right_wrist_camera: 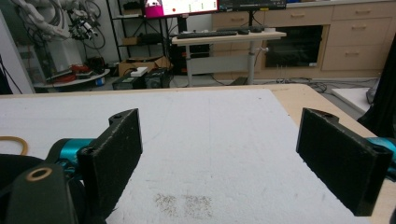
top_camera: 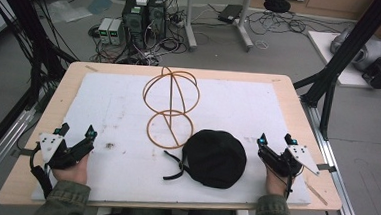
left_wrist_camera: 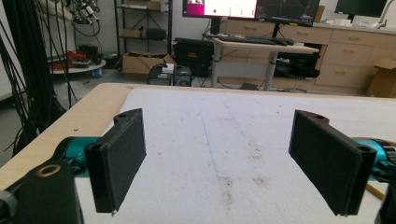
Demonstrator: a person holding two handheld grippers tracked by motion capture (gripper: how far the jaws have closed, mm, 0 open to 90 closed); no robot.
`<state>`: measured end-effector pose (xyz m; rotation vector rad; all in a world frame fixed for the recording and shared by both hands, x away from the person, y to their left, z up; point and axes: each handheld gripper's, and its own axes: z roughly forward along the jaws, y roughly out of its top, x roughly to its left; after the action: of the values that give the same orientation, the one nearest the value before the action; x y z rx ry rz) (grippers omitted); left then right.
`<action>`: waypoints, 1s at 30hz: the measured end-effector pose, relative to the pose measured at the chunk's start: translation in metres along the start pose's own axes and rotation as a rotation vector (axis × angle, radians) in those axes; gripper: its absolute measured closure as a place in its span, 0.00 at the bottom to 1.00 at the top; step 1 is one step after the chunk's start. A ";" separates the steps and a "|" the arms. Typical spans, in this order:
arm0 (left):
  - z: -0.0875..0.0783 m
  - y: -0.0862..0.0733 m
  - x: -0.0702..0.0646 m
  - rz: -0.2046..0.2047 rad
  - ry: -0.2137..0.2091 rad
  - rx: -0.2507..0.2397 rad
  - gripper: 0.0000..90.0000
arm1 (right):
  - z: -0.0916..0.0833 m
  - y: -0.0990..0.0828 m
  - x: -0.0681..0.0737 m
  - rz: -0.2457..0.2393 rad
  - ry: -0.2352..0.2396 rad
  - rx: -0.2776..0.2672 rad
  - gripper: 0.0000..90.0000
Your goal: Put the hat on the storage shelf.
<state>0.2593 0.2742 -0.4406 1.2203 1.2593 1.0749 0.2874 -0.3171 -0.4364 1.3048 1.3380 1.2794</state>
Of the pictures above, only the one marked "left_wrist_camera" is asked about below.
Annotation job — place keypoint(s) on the black keyboard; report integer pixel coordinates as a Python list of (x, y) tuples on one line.
[(247, 39)]

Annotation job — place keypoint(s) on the black metal shelf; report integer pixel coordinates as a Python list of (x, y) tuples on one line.
[(144, 25)]

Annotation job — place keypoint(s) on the white foam mat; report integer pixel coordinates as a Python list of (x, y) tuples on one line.
[(218, 149)]

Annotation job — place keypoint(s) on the small black device box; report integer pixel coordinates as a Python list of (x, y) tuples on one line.
[(182, 76)]

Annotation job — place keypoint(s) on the wooden drawer cabinet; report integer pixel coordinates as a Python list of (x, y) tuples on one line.
[(348, 59)]

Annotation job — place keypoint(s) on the open cardboard box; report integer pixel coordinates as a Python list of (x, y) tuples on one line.
[(143, 63)]

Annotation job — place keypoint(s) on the black equipment case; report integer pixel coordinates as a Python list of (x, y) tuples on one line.
[(193, 56)]

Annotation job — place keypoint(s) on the black bag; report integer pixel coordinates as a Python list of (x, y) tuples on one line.
[(297, 65)]

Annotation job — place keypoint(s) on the dark computer monitor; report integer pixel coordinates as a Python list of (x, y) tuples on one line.
[(288, 11)]

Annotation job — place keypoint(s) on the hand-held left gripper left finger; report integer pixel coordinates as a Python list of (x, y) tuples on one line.
[(116, 161)]

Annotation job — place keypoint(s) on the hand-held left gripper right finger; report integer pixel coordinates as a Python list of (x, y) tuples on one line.
[(330, 160)]

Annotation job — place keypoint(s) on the round white platform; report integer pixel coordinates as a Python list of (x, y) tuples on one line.
[(77, 67)]

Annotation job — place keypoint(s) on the standing desk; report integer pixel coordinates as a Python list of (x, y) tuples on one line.
[(264, 56)]

